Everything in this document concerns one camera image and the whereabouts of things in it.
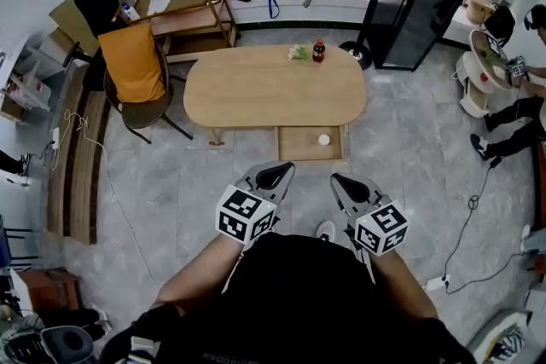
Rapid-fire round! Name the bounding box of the black cable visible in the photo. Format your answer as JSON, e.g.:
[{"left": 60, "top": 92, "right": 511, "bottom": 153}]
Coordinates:
[{"left": 440, "top": 156, "right": 525, "bottom": 296}]

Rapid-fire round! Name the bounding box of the white spray bottle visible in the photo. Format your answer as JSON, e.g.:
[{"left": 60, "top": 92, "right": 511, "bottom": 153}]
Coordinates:
[{"left": 119, "top": 3, "right": 141, "bottom": 22}]

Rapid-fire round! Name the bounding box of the leaf print cushion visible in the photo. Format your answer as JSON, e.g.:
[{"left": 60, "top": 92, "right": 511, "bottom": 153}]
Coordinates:
[{"left": 466, "top": 308, "right": 535, "bottom": 364}]

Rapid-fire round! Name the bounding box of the person's right forearm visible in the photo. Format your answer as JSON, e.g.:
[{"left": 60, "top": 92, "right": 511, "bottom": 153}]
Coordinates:
[{"left": 368, "top": 248, "right": 439, "bottom": 321}]

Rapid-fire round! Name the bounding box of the flat white power strip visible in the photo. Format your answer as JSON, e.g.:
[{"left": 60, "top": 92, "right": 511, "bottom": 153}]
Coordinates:
[{"left": 425, "top": 274, "right": 451, "bottom": 292}]

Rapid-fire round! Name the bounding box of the black backpack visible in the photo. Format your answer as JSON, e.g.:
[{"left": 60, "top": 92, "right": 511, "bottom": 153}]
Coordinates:
[{"left": 483, "top": 4, "right": 517, "bottom": 49}]

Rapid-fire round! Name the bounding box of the dark woven chair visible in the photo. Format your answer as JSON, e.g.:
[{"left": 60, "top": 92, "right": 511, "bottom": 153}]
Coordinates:
[{"left": 82, "top": 28, "right": 195, "bottom": 145}]

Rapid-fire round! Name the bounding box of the wooden drawer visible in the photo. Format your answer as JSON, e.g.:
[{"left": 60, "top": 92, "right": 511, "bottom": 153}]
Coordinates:
[{"left": 276, "top": 124, "right": 346, "bottom": 163}]

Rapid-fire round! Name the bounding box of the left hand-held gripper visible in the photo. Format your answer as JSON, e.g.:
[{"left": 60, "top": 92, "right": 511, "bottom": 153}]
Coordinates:
[{"left": 214, "top": 160, "right": 297, "bottom": 246}]

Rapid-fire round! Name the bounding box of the black glass cabinet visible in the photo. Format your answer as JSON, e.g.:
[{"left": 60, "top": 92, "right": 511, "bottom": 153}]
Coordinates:
[{"left": 365, "top": 0, "right": 475, "bottom": 72}]

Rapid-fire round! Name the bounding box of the person's left forearm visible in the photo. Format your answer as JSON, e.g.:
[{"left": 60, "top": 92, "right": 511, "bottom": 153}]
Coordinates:
[{"left": 154, "top": 231, "right": 249, "bottom": 309}]

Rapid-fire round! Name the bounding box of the clear plastic bag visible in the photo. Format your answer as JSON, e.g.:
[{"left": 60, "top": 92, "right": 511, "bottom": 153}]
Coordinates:
[{"left": 9, "top": 71, "right": 53, "bottom": 113}]

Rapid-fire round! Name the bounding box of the wooden step platform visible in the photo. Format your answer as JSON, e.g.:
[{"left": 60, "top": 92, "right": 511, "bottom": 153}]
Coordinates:
[{"left": 45, "top": 65, "right": 113, "bottom": 246}]

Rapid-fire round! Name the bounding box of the dark red-capped bottle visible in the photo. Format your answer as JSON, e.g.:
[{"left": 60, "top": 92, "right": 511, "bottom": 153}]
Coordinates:
[{"left": 311, "top": 38, "right": 327, "bottom": 64}]

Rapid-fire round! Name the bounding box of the person's black-clothed body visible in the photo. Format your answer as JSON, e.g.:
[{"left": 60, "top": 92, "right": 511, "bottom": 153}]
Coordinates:
[{"left": 99, "top": 231, "right": 478, "bottom": 364}]

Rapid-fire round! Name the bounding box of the cardboard box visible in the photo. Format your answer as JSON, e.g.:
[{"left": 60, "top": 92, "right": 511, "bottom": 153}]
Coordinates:
[{"left": 48, "top": 0, "right": 102, "bottom": 57}]

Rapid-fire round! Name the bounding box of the grey round machine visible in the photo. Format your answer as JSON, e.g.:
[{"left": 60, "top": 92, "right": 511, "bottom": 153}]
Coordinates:
[{"left": 1, "top": 324, "right": 96, "bottom": 364}]

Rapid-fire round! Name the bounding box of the white cable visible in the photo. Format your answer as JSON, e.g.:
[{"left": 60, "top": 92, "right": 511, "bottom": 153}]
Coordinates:
[{"left": 50, "top": 109, "right": 162, "bottom": 290}]

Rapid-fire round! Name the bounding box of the white round fan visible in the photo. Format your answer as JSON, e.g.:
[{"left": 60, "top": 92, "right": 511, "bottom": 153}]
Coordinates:
[{"left": 146, "top": 0, "right": 176, "bottom": 15}]

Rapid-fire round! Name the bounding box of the brown wooden box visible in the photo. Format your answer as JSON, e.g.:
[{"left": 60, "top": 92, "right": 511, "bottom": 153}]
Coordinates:
[{"left": 18, "top": 266, "right": 83, "bottom": 315}]

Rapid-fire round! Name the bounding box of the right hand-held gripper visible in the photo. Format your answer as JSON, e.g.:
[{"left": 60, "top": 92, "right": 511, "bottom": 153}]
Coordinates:
[{"left": 328, "top": 171, "right": 410, "bottom": 257}]

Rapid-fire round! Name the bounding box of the wooden shelf rack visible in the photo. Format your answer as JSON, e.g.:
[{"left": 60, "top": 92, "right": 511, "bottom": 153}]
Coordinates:
[{"left": 112, "top": 0, "right": 241, "bottom": 57}]

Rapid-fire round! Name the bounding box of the small white flower bunch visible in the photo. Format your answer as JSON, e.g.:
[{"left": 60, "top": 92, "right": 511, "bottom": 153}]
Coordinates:
[{"left": 287, "top": 44, "right": 310, "bottom": 62}]

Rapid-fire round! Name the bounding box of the white round cart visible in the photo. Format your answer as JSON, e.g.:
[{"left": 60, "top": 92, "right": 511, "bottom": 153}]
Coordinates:
[{"left": 450, "top": 28, "right": 516, "bottom": 119}]

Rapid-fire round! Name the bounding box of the person's white shoe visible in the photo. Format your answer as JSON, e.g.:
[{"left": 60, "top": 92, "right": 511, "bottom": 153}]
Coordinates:
[{"left": 316, "top": 219, "right": 337, "bottom": 243}]

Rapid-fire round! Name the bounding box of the oval wooden table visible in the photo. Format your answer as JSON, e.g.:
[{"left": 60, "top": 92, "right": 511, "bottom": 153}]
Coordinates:
[{"left": 183, "top": 43, "right": 369, "bottom": 147}]

